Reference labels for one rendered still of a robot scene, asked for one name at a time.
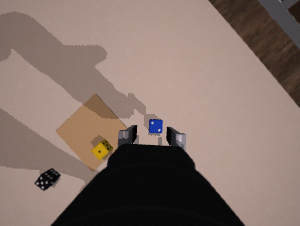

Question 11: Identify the black die with white pips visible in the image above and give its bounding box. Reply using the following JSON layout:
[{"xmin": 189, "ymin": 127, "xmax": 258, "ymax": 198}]
[{"xmin": 35, "ymin": 169, "xmax": 60, "ymax": 191}]

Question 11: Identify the tan square mat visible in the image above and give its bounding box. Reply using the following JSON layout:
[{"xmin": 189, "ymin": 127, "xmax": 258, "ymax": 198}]
[{"xmin": 55, "ymin": 94, "xmax": 127, "ymax": 172}]

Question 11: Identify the blue die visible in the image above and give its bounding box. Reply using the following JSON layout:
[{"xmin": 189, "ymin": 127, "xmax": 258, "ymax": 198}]
[{"xmin": 149, "ymin": 119, "xmax": 163, "ymax": 133}]

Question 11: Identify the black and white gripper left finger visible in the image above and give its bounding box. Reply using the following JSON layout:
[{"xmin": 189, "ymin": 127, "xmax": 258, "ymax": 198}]
[{"xmin": 118, "ymin": 125, "xmax": 137, "ymax": 147}]

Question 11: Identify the yellow die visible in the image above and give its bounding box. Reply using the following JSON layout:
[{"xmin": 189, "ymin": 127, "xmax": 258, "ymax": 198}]
[{"xmin": 91, "ymin": 140, "xmax": 113, "ymax": 160}]

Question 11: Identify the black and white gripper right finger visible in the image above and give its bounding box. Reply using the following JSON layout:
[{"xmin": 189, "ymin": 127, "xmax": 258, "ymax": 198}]
[{"xmin": 166, "ymin": 127, "xmax": 186, "ymax": 150}]

